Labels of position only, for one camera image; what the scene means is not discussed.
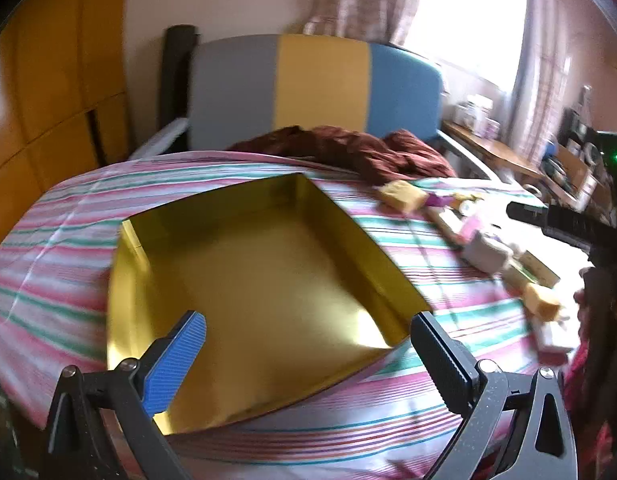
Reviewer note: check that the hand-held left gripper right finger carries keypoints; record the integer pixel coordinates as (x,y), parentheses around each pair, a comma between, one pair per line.
(441,365)

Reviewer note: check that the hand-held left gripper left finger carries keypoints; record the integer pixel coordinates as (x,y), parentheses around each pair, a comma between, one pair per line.
(171,365)

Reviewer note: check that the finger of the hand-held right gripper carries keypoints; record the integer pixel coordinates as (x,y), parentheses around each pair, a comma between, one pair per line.
(558,222)

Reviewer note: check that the cracker packet brown stripe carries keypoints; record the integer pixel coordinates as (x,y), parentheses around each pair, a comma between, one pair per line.
(447,222)

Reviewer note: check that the gold and maroon box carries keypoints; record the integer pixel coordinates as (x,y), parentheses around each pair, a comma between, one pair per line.
(258,280)

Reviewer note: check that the cluttered shelf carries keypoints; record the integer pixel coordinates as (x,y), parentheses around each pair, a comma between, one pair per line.
(573,160)

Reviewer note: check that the white packet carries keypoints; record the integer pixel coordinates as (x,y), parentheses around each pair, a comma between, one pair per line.
(483,255)
(553,337)

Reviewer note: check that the purple box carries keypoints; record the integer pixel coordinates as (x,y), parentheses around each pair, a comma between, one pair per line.
(491,127)

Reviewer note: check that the red cloth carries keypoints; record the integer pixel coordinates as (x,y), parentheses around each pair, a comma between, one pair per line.
(578,365)

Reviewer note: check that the white box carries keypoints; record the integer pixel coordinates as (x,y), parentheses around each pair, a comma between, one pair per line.
(471,110)

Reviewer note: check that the striped bedsheet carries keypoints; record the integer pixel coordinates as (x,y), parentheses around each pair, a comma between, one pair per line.
(63,240)

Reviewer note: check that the brown blanket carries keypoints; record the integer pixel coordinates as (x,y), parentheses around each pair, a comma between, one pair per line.
(338,147)

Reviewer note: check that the grey yellow blue headboard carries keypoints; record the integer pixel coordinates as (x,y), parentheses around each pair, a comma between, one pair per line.
(318,85)

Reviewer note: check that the wooden wardrobe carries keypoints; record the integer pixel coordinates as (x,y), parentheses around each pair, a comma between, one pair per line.
(43,85)

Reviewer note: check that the white bed rail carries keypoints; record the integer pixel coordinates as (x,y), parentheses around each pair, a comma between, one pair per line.
(468,155)
(158,140)

